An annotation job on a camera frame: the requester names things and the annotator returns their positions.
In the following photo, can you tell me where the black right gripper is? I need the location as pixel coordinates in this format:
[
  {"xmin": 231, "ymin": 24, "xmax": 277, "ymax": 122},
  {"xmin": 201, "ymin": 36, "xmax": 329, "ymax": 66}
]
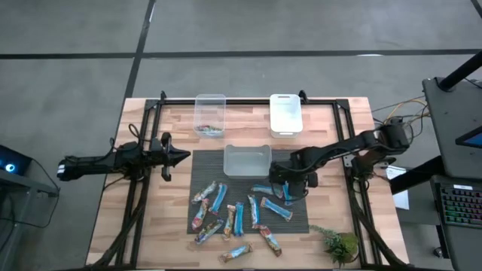
[{"xmin": 269, "ymin": 157, "xmax": 319, "ymax": 199}]

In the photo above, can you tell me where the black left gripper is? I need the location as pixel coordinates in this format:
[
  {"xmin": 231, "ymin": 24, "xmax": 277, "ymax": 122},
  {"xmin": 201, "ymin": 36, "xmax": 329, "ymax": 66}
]
[{"xmin": 148, "ymin": 131, "xmax": 191, "ymax": 183}]

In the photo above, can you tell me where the dark blue granola bar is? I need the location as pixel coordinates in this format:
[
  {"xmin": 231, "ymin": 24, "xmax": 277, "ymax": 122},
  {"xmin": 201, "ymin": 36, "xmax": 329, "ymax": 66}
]
[{"xmin": 282, "ymin": 182, "xmax": 293, "ymax": 206}]

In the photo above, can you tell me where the blue yellow granola bar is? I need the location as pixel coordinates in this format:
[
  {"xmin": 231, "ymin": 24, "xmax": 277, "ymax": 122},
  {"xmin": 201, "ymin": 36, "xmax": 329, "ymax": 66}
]
[{"xmin": 194, "ymin": 218, "xmax": 224, "ymax": 245}]

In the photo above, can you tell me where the orange granola bar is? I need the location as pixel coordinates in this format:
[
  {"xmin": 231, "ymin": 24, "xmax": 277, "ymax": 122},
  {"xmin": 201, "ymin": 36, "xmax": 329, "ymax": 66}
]
[{"xmin": 221, "ymin": 204, "xmax": 237, "ymax": 242}]

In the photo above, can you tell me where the granola bar with oat picture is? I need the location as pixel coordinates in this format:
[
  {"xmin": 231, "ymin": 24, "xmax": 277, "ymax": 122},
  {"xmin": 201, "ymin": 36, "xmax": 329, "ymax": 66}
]
[{"xmin": 218, "ymin": 242, "xmax": 254, "ymax": 263}]

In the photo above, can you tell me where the dark woven placemat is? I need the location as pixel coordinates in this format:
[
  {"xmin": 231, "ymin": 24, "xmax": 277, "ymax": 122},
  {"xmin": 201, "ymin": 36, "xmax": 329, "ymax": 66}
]
[{"xmin": 187, "ymin": 149, "xmax": 310, "ymax": 235}]

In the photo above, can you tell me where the clear plastic bin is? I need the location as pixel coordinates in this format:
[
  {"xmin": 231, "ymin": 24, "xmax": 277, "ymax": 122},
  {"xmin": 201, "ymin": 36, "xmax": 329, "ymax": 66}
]
[{"xmin": 194, "ymin": 93, "xmax": 227, "ymax": 139}]

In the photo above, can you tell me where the artificial potted plant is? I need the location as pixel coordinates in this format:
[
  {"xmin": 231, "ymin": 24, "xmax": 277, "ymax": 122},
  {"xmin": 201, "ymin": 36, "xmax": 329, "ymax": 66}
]
[{"xmin": 309, "ymin": 224, "xmax": 361, "ymax": 269}]

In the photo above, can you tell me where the white paper sheet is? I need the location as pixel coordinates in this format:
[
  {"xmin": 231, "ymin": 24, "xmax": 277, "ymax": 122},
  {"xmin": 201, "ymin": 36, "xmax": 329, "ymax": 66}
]
[{"xmin": 385, "ymin": 164, "xmax": 410, "ymax": 211}]

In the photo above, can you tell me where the black diagonal strut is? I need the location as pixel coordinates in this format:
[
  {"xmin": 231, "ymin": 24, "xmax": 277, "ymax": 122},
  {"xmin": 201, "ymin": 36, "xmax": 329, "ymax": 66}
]
[{"xmin": 389, "ymin": 154, "xmax": 446, "ymax": 196}]

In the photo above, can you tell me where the grey side stand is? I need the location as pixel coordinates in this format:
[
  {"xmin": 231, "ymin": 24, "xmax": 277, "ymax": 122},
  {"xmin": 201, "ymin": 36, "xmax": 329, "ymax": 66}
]
[{"xmin": 0, "ymin": 169, "xmax": 61, "ymax": 271}]

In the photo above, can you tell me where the black computer with blue light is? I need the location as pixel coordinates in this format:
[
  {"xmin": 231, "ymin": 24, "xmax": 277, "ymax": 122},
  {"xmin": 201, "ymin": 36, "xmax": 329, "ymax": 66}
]
[{"xmin": 0, "ymin": 144, "xmax": 33, "ymax": 176}]

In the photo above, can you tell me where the grey operator desk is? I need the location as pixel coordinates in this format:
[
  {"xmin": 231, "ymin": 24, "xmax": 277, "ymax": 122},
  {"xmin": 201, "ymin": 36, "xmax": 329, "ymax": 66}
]
[{"xmin": 422, "ymin": 77, "xmax": 482, "ymax": 178}]

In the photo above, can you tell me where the backlit keyboard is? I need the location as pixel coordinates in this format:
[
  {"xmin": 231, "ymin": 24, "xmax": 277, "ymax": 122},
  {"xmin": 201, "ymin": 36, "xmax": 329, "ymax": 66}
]
[{"xmin": 438, "ymin": 183, "xmax": 482, "ymax": 230}]

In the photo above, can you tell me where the grey keyboard desk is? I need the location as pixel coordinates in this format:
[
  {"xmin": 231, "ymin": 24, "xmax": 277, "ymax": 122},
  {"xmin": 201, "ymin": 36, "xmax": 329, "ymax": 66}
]
[{"xmin": 430, "ymin": 174, "xmax": 482, "ymax": 271}]

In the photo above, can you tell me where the dark tablet screen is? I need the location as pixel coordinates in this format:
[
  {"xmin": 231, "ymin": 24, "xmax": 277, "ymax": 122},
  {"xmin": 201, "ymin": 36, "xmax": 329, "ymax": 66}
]
[{"xmin": 454, "ymin": 126, "xmax": 482, "ymax": 150}]

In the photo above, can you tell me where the black vertical pole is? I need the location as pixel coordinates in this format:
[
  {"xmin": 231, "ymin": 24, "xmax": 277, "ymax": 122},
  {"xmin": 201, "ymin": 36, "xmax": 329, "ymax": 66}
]
[{"xmin": 438, "ymin": 50, "xmax": 482, "ymax": 93}]

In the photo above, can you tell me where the black aluminium table frame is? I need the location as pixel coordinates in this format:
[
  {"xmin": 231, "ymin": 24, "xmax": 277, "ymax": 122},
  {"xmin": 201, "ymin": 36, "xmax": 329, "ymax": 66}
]
[{"xmin": 86, "ymin": 90, "xmax": 406, "ymax": 271}]

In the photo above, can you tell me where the yellow cable bundle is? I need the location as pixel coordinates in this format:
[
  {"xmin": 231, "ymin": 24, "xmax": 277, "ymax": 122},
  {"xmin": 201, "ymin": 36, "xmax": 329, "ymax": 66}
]
[{"xmin": 371, "ymin": 96, "xmax": 431, "ymax": 131}]

